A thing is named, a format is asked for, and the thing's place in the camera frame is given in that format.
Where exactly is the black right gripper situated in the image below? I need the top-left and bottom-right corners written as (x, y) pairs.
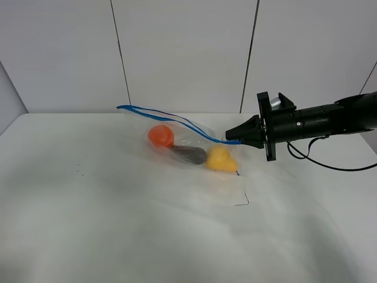
top-left (226, 92), bottom-right (294, 162)

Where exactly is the clear zip bag blue seal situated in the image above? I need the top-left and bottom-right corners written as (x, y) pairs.
top-left (117, 104), bottom-right (242, 176)

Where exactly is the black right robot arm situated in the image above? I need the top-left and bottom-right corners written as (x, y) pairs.
top-left (225, 92), bottom-right (376, 161)

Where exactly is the yellow pear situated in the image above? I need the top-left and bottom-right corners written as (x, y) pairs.
top-left (206, 144), bottom-right (238, 173)

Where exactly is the dark purple eggplant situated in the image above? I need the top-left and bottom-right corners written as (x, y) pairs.
top-left (170, 145), bottom-right (207, 165)

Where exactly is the orange fruit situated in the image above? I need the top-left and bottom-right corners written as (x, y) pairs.
top-left (147, 124), bottom-right (174, 148)

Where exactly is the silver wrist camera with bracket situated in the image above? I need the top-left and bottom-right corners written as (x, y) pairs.
top-left (270, 93), bottom-right (296, 111)

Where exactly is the black cable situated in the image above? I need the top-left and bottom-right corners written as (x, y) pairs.
top-left (287, 134), bottom-right (377, 172)

